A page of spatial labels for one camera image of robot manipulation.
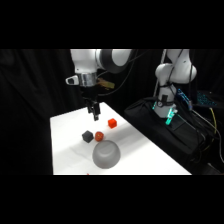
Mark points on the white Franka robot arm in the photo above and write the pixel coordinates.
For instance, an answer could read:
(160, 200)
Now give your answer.
(176, 71)

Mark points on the dark grey cube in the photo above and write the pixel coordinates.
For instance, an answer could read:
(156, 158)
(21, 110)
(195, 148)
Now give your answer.
(87, 136)

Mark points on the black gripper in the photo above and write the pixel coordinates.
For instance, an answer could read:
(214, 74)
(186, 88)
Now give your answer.
(88, 92)

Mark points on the black robot stand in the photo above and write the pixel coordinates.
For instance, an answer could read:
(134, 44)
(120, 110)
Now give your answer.
(166, 133)

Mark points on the red cube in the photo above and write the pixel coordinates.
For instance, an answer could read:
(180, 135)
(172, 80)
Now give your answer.
(112, 123)

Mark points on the black curtain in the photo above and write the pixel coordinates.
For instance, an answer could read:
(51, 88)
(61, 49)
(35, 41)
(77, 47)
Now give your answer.
(33, 106)

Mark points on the grey bowl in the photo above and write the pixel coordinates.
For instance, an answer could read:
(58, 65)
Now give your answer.
(106, 154)

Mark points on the orange-red round block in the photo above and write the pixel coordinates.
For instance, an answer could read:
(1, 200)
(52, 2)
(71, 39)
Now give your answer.
(99, 136)

